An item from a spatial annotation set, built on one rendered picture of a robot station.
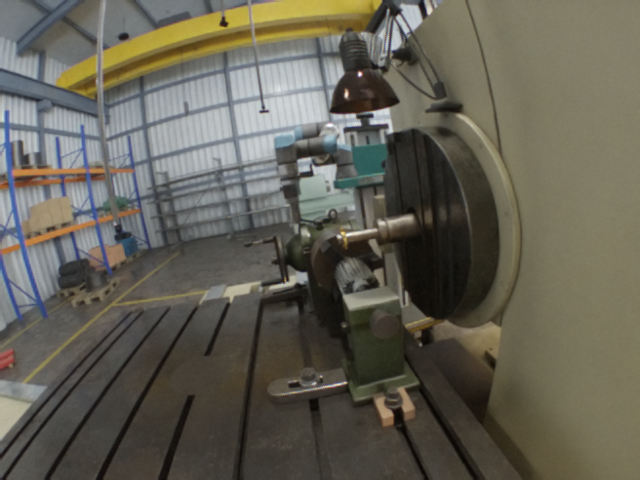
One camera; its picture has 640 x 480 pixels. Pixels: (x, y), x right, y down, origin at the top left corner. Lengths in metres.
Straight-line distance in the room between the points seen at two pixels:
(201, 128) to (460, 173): 10.46
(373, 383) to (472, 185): 0.48
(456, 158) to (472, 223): 0.15
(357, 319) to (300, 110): 10.11
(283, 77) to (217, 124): 2.84
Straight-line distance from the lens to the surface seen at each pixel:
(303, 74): 10.96
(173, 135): 11.22
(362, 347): 0.62
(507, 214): 0.65
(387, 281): 2.38
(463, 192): 0.64
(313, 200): 6.55
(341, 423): 0.64
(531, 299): 0.68
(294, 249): 1.09
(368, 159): 2.10
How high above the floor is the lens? 1.48
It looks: 13 degrees down
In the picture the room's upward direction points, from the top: 9 degrees counter-clockwise
